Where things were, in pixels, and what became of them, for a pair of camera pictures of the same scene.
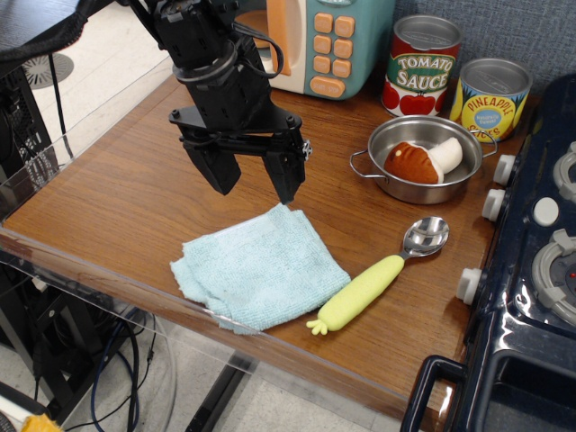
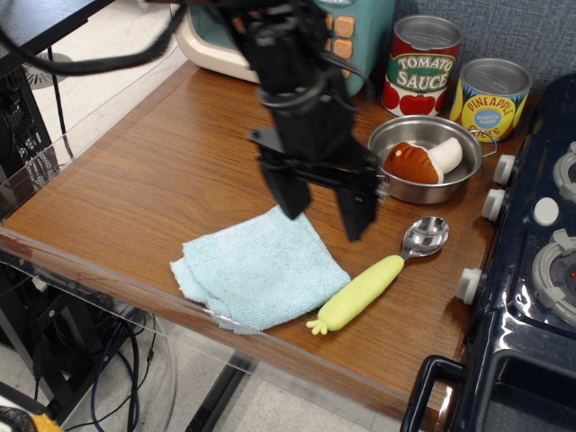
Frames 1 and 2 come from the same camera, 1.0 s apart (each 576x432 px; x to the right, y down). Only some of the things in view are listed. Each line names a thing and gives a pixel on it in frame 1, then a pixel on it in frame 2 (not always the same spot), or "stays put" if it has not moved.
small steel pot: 425,159 stays put
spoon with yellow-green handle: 424,235 stays put
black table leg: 213,410 stays put
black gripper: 236,112 -> 313,137
